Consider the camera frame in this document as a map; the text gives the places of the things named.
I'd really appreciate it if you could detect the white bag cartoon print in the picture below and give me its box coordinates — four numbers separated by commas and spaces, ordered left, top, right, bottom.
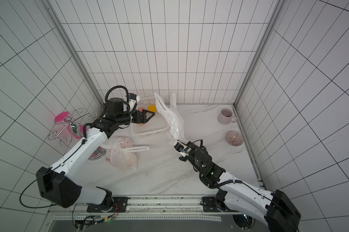
154, 93, 188, 145

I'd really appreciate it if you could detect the white bag red lettering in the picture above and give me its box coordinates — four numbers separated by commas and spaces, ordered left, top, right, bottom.
100, 136, 150, 172

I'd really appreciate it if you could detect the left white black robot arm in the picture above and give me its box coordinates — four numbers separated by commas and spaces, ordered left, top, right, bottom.
36, 97, 155, 211

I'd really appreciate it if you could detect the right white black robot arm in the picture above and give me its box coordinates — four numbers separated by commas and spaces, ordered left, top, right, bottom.
173, 140, 301, 232

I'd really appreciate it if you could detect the yellow peach back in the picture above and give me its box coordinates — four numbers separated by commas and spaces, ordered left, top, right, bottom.
147, 105, 157, 113

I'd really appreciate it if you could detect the white perforated plastic basket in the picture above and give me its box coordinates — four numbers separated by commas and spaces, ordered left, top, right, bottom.
130, 95, 170, 136

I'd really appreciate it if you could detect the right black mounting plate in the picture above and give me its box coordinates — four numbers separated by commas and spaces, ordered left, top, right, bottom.
200, 197, 238, 213

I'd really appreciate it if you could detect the black mounting plate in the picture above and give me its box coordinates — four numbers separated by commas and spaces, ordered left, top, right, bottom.
200, 197, 238, 213
87, 197, 129, 214

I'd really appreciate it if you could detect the pink wine glass lower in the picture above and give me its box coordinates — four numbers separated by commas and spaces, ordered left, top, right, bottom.
67, 124, 84, 139

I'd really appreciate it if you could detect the pink wine glass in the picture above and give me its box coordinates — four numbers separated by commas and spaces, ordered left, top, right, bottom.
54, 112, 69, 123
67, 124, 84, 139

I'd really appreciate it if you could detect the pink ceramic mug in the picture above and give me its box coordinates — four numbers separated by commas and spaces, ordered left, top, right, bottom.
217, 108, 237, 125

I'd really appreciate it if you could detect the pink wine glass upper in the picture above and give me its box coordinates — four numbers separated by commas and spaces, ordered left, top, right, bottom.
54, 112, 69, 123

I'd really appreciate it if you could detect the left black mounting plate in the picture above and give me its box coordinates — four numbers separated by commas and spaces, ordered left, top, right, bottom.
87, 197, 129, 214

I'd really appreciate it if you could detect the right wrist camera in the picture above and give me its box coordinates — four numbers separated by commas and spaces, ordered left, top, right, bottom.
179, 148, 188, 158

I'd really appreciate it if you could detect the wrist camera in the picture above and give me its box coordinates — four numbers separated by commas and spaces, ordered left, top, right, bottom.
128, 93, 141, 111
179, 148, 188, 158

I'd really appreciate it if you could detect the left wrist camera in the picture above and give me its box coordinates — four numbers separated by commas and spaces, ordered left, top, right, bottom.
128, 93, 141, 111

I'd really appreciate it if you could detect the chrome wire glass rack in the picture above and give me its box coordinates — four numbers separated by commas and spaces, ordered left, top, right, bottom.
48, 108, 97, 147

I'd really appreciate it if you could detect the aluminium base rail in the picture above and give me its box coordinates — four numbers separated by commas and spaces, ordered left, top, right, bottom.
41, 194, 288, 232

